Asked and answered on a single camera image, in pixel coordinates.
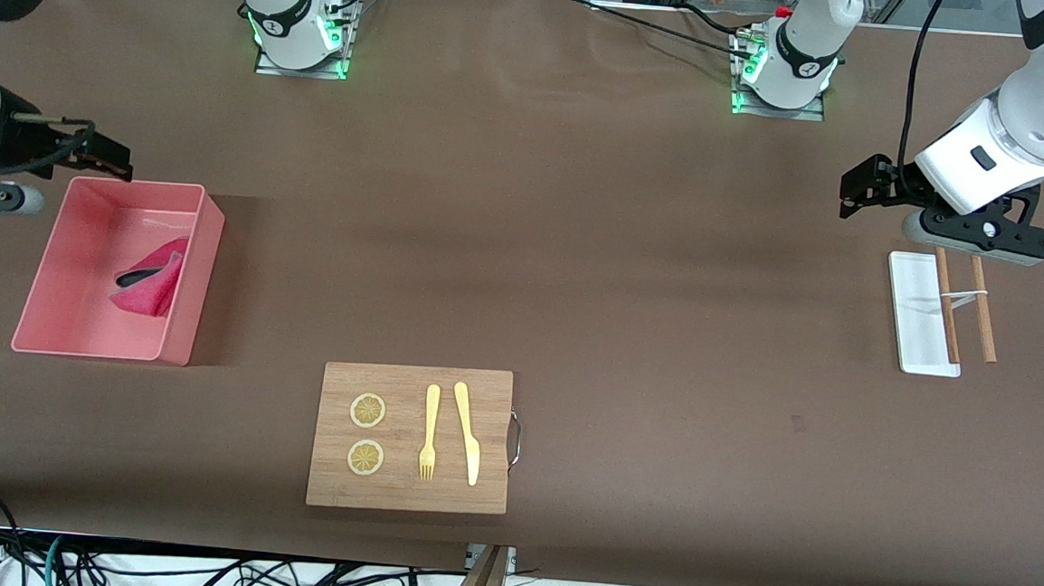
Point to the white rectangular tray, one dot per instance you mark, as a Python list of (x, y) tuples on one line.
[(915, 317)]

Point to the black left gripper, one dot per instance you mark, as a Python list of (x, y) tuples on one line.
[(891, 183)]

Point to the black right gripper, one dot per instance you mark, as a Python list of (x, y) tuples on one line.
[(17, 137)]

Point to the wooden rack rod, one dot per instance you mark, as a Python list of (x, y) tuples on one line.
[(985, 321), (949, 319)]

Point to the pink grey-backed microfibre cloth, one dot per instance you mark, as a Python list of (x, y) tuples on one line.
[(155, 284)]

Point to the lemon slice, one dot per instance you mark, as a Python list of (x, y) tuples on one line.
[(365, 457), (368, 410)]

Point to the wooden cutting board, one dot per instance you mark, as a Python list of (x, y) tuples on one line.
[(405, 494)]

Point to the thin white rack crossbar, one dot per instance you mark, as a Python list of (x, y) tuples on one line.
[(970, 297)]

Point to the yellow plastic knife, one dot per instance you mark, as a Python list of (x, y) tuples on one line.
[(468, 435)]

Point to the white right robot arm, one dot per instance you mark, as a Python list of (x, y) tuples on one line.
[(277, 6)]

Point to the yellow plastic fork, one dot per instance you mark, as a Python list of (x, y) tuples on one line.
[(429, 432)]

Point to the pink plastic bin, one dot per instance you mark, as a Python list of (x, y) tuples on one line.
[(58, 319)]

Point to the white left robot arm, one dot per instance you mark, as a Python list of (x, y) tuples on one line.
[(1040, 116)]

